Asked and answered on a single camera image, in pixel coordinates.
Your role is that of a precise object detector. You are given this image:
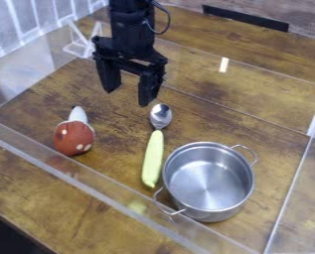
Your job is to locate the silver metal pot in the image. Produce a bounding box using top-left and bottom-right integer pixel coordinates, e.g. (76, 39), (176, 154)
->
(153, 142), (258, 222)

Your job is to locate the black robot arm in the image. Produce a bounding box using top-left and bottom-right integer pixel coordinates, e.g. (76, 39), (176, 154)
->
(92, 0), (169, 106)

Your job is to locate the yellow handled metal spoon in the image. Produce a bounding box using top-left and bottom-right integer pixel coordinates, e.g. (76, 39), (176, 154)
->
(141, 103), (173, 188)

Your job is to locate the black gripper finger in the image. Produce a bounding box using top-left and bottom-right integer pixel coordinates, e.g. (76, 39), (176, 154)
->
(139, 69), (165, 106)
(94, 58), (121, 93)

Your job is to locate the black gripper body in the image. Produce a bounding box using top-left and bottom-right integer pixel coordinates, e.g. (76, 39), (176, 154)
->
(92, 36), (168, 76)

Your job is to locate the white and brown toy mushroom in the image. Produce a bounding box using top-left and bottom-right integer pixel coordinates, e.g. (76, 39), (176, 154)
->
(54, 106), (94, 156)

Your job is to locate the clear acrylic barrier wall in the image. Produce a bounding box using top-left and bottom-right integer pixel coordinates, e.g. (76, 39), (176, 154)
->
(0, 124), (256, 254)

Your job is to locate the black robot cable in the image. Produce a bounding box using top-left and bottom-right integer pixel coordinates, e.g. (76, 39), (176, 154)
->
(144, 0), (172, 36)

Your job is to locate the clear acrylic triangle stand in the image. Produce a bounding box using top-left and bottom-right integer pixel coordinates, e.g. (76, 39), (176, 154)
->
(64, 22), (102, 59)

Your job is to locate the black strip on table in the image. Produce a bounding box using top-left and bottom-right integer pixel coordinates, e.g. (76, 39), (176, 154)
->
(203, 4), (290, 33)

